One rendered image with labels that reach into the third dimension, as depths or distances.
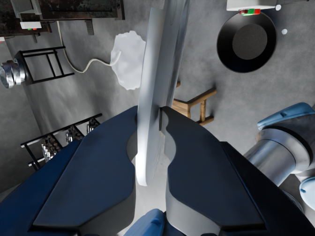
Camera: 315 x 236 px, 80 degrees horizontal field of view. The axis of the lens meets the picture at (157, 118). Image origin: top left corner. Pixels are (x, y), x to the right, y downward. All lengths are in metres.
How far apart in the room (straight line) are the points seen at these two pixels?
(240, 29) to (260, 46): 0.14
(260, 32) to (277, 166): 0.84
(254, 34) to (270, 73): 0.22
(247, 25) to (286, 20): 0.17
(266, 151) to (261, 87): 0.79
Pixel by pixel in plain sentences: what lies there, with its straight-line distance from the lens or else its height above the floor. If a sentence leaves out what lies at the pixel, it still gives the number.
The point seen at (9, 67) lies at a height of 0.69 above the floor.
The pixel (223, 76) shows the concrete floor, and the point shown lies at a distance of 1.27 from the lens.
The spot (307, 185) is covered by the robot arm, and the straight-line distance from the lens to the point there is 0.54.
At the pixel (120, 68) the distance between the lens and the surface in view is 1.65.
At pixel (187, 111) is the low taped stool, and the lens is 1.06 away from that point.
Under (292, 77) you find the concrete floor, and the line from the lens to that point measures 1.16.
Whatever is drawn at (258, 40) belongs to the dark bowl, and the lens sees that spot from 1.17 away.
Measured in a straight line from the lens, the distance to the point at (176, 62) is 0.30.
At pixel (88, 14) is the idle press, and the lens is 1.70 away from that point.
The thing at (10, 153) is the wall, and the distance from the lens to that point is 7.27.
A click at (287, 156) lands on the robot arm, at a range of 0.46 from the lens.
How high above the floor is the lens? 1.12
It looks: 39 degrees down
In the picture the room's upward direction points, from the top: 117 degrees counter-clockwise
